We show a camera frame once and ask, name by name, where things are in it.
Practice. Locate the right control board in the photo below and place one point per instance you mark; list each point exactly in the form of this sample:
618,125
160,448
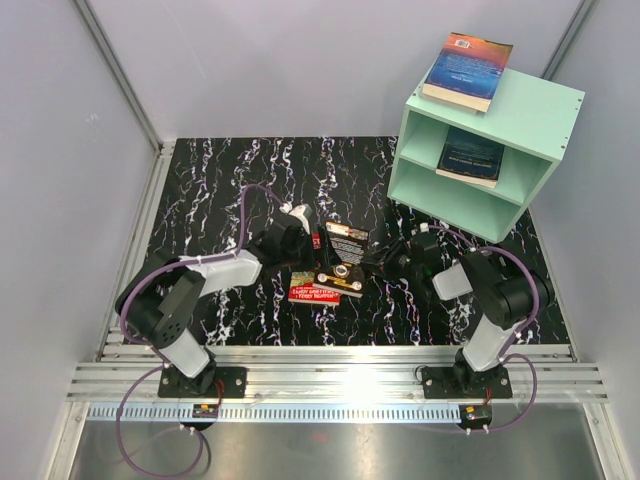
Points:
475,416

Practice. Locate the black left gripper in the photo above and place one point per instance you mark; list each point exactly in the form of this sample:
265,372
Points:
308,240

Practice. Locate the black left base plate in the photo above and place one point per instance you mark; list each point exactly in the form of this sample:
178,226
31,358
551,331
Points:
228,382

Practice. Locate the dark blue paperback book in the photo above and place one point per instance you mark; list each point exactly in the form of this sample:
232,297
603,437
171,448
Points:
470,158

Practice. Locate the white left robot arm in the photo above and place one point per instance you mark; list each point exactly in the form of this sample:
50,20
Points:
157,306

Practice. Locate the red treehouse book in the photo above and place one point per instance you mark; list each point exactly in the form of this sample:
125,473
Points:
301,285

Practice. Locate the left control board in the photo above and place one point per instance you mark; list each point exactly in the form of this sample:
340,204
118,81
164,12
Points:
209,411

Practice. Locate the black paperback book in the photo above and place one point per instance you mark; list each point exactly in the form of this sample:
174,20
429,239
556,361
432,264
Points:
351,244

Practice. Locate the control board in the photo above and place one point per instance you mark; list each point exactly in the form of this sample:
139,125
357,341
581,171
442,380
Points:
475,416
209,411

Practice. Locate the white slotted cable duct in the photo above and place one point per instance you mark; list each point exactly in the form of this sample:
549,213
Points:
282,413

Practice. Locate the black marbled table mat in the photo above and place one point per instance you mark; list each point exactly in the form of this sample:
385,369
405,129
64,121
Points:
215,184

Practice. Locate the blue orange sunset book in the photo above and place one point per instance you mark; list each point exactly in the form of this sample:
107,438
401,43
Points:
467,70

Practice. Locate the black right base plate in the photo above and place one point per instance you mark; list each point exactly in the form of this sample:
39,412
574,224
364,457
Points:
460,382

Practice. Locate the mint green wooden shelf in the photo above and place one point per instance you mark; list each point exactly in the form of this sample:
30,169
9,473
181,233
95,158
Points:
533,118

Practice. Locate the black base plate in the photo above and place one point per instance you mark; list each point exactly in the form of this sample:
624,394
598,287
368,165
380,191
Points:
460,382
228,382

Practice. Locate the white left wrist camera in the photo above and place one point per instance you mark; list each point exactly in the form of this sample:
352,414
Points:
301,212

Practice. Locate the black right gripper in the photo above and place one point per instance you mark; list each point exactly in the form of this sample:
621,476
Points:
393,248

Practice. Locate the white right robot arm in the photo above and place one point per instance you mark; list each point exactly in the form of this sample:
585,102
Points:
509,293

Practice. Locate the aluminium mounting rail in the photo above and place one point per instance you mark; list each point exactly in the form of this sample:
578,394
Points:
347,374

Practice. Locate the aluminium frame post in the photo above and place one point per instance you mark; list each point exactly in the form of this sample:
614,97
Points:
116,70
577,22

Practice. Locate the right aluminium frame post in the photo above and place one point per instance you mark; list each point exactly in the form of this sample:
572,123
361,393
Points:
577,22

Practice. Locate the left aluminium frame post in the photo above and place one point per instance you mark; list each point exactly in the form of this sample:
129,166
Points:
116,70

